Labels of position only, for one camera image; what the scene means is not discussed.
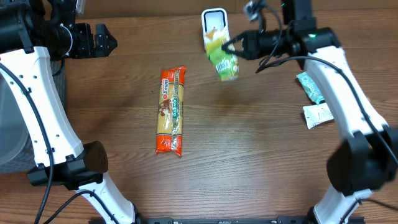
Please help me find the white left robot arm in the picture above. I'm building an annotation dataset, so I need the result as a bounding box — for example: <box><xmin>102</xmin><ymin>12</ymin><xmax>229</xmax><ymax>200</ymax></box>
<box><xmin>1</xmin><ymin>0</ymin><xmax>143</xmax><ymax>223</ymax></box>

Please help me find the light blue wipes packet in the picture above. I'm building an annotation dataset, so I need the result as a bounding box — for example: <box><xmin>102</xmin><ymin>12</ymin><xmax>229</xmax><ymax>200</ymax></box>
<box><xmin>296</xmin><ymin>72</ymin><xmax>325</xmax><ymax>105</ymax></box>

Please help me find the green snack packet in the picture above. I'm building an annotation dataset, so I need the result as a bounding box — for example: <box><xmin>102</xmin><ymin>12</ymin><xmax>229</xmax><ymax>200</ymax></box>
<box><xmin>203</xmin><ymin>27</ymin><xmax>239</xmax><ymax>82</ymax></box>

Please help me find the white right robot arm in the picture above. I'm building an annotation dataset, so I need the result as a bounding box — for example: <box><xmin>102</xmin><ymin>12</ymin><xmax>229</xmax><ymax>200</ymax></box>
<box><xmin>236</xmin><ymin>1</ymin><xmax>397</xmax><ymax>223</ymax></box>

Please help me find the orange spaghetti packet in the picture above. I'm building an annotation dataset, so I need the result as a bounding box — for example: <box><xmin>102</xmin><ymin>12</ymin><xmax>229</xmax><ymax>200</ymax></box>
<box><xmin>155</xmin><ymin>67</ymin><xmax>187</xmax><ymax>157</ymax></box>

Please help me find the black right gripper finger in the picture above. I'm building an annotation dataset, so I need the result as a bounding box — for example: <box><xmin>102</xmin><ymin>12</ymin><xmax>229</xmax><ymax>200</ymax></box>
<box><xmin>221</xmin><ymin>46</ymin><xmax>246</xmax><ymax>58</ymax></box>
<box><xmin>221</xmin><ymin>32</ymin><xmax>246</xmax><ymax>50</ymax></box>

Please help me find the white tube with gold cap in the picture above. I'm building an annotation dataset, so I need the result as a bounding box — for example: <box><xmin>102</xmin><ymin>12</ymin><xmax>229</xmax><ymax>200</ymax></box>
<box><xmin>303</xmin><ymin>103</ymin><xmax>334</xmax><ymax>129</ymax></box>

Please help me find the grey plastic lattice basket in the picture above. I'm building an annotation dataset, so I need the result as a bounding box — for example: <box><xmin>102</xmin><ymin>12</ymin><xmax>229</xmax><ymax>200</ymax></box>
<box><xmin>0</xmin><ymin>60</ymin><xmax>68</xmax><ymax>174</ymax></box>

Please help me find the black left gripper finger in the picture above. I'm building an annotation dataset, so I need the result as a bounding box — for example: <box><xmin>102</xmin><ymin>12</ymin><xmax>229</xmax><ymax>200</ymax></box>
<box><xmin>95</xmin><ymin>42</ymin><xmax>118</xmax><ymax>58</ymax></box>
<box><xmin>95</xmin><ymin>24</ymin><xmax>118</xmax><ymax>47</ymax></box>

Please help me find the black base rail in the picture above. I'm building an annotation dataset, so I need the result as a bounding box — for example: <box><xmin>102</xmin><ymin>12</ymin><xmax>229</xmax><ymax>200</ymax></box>
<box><xmin>88</xmin><ymin>216</ymin><xmax>366</xmax><ymax>224</ymax></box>

